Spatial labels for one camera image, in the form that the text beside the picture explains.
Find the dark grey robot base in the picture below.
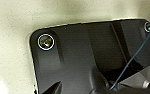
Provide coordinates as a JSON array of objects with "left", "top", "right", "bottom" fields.
[{"left": 26, "top": 18, "right": 150, "bottom": 94}]

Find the round lit base button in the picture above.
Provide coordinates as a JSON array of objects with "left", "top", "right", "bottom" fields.
[{"left": 37, "top": 33, "right": 55, "bottom": 51}]

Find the blue cable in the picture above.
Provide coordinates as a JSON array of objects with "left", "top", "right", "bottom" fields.
[{"left": 110, "top": 20, "right": 150, "bottom": 91}]

